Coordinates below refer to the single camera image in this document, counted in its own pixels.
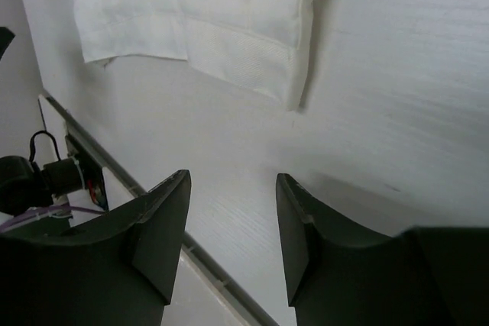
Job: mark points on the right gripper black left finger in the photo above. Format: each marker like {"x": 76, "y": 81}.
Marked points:
{"x": 152, "y": 228}

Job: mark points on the white skirt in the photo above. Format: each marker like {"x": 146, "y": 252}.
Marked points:
{"x": 259, "y": 45}

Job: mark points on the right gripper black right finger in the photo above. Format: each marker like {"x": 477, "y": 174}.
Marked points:
{"x": 330, "y": 260}

